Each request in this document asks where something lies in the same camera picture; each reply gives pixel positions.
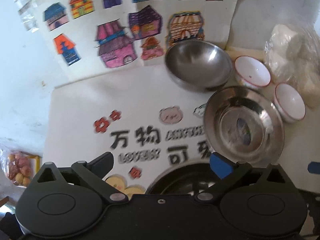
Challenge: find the plastic bag of white goods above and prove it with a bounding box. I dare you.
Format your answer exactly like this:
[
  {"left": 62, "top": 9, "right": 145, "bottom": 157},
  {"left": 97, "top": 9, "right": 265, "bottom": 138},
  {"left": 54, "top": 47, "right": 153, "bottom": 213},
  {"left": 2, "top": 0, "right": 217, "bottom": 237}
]
[{"left": 264, "top": 24, "right": 319, "bottom": 108}]

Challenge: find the white bowl red rim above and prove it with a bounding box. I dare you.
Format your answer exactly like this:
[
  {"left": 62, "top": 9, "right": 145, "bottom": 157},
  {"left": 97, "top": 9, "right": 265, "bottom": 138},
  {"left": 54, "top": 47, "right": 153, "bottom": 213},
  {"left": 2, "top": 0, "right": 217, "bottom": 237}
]
[
  {"left": 234, "top": 56, "right": 271, "bottom": 90},
  {"left": 273, "top": 83, "right": 306, "bottom": 123}
]

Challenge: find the shallow stainless steel plate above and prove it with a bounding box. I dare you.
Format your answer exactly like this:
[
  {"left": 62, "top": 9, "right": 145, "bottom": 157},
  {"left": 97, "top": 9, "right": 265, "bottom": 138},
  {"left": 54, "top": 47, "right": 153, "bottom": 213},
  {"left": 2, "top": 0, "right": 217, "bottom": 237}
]
[{"left": 203, "top": 86, "right": 285, "bottom": 167}]

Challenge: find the poster with coloured houses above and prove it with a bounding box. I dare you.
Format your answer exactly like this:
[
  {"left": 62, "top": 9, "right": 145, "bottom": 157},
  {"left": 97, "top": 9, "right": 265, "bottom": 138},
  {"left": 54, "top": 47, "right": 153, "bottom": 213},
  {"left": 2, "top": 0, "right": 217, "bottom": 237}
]
[{"left": 15, "top": 0, "right": 241, "bottom": 81}]

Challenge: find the bag of fruit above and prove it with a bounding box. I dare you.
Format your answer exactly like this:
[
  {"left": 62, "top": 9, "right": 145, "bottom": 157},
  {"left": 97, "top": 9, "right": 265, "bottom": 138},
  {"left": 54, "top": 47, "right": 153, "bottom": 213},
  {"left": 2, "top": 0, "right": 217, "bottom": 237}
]
[{"left": 1, "top": 144, "right": 42, "bottom": 188}]

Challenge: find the deep stainless steel bowl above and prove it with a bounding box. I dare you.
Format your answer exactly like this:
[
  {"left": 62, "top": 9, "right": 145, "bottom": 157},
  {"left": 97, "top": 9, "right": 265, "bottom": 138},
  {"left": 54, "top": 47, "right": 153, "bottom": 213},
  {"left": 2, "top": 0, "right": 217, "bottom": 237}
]
[{"left": 164, "top": 40, "right": 233, "bottom": 91}]

